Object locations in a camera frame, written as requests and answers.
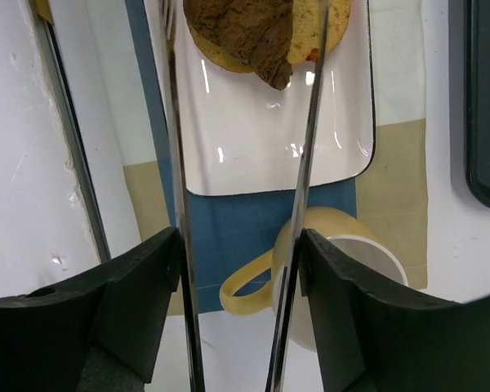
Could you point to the dark brown bread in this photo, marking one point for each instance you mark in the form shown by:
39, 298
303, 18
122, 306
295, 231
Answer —
257, 34

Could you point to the blue beige placemat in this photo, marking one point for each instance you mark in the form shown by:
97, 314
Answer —
113, 113

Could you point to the white rectangular plate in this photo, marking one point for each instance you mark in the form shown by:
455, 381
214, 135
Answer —
241, 136

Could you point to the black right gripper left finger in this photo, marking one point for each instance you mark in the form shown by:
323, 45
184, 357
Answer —
99, 330

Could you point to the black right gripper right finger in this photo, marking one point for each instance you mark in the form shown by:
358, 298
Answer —
373, 334

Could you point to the black baking tray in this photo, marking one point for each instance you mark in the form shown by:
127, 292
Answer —
477, 99

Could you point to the metal tongs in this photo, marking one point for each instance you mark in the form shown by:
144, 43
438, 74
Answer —
292, 273

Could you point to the tan sliced bread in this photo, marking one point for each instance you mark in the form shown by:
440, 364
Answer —
304, 43

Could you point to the yellow cup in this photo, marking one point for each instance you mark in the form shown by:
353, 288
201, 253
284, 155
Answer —
256, 286

